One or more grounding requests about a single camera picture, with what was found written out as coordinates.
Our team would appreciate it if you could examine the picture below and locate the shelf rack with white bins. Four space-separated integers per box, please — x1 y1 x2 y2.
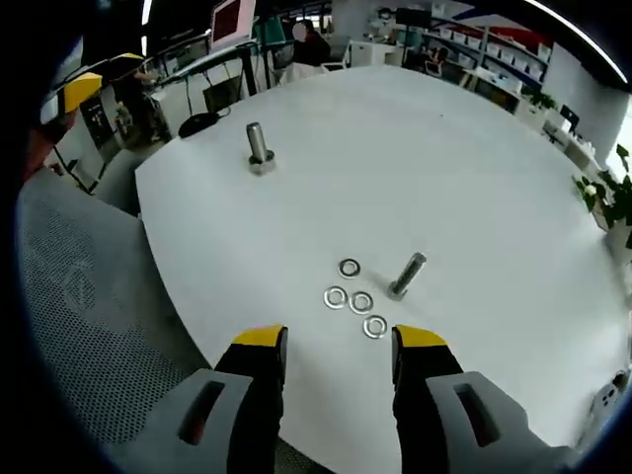
429 0 552 85

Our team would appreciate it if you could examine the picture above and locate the large threaded steel stud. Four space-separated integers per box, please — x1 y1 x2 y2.
245 121 277 177

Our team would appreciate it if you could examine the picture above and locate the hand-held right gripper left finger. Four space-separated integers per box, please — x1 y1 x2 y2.
106 324 289 474

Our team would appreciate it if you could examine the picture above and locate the black computer mouse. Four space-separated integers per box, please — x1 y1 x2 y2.
177 112 221 138

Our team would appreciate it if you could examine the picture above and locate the grey mesh office chair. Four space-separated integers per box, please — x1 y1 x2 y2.
17 170 218 445

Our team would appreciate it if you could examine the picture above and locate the computer monitor with pink screen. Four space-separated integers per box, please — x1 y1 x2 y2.
209 0 258 50

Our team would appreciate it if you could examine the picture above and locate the small threaded steel stud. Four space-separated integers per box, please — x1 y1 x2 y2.
387 251 428 301

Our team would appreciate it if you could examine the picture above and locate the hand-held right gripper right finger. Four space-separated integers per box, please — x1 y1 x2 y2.
392 324 583 474

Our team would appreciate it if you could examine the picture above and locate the green potted plant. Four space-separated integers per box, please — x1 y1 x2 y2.
572 142 632 228

